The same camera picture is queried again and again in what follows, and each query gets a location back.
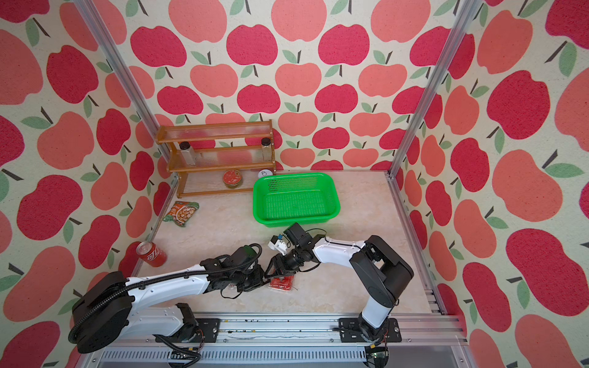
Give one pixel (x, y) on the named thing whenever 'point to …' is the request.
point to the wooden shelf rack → (218, 157)
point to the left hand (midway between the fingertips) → (270, 288)
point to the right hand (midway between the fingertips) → (270, 280)
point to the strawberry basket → (285, 284)
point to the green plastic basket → (281, 199)
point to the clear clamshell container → (281, 277)
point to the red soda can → (152, 254)
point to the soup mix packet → (182, 212)
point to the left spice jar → (188, 152)
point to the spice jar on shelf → (267, 149)
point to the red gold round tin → (232, 179)
